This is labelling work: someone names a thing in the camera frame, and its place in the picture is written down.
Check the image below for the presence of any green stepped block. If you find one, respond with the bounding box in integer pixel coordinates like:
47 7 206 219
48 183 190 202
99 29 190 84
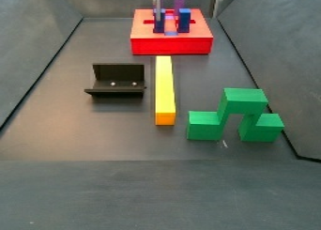
187 88 285 143

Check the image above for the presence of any long yellow bar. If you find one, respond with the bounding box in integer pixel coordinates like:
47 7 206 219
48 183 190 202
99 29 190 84
155 56 175 126

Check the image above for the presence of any black angle bracket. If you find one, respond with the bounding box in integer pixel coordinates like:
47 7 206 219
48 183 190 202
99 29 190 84
84 63 146 96

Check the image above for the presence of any red slotted board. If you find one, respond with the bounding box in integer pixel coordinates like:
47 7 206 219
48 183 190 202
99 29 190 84
130 8 214 55

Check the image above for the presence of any blue U-shaped block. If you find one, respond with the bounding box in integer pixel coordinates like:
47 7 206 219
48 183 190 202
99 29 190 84
153 8 191 36

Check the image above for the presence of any purple U-shaped block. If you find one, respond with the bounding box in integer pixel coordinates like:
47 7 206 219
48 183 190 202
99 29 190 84
166 0 185 19

